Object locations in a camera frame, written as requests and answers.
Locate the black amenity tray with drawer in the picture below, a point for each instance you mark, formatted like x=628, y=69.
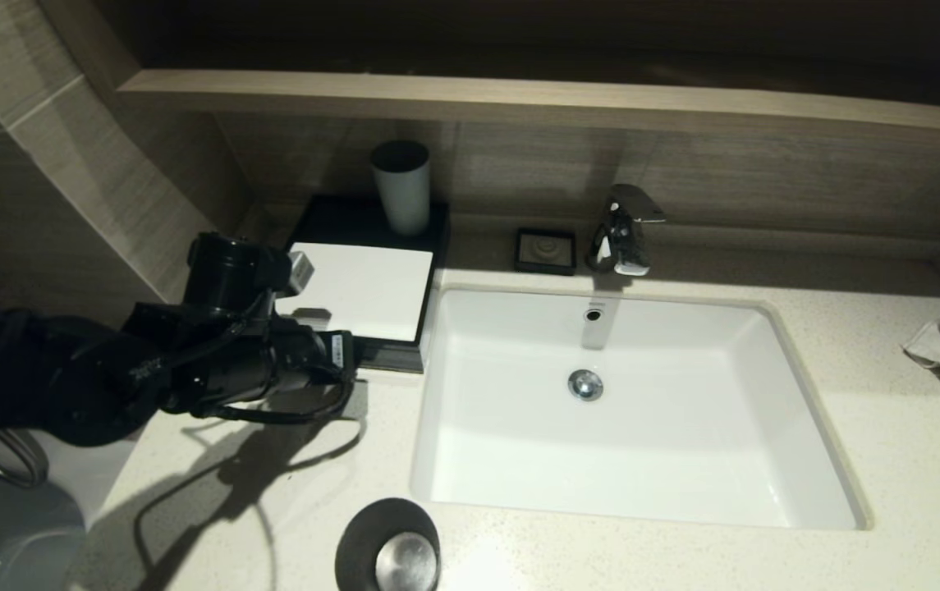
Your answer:
x=355, y=217

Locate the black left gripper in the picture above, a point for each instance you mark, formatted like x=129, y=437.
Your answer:
x=330, y=357

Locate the white ribbed mat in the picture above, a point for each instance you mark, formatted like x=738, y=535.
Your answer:
x=379, y=287

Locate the round black dish metal centre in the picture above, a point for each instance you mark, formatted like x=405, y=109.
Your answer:
x=355, y=542

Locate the white sink basin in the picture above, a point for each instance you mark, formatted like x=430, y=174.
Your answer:
x=683, y=427

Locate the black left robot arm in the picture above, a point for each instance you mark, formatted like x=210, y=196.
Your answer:
x=108, y=369

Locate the chrome drain plug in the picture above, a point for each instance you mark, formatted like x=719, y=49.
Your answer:
x=585, y=386

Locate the wooden wall shelf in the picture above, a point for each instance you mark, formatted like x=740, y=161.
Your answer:
x=519, y=103

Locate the grey toilet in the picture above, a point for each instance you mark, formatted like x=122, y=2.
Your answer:
x=10, y=542

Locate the black soap dish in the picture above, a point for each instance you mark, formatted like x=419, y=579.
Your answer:
x=545, y=250

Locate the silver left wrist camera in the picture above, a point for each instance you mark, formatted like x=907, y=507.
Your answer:
x=300, y=272

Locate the chrome faucet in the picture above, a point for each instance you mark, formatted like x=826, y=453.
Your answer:
x=625, y=238

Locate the black plastic tray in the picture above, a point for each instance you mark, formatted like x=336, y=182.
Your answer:
x=396, y=357

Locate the grey cup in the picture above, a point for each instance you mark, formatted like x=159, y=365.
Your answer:
x=400, y=197

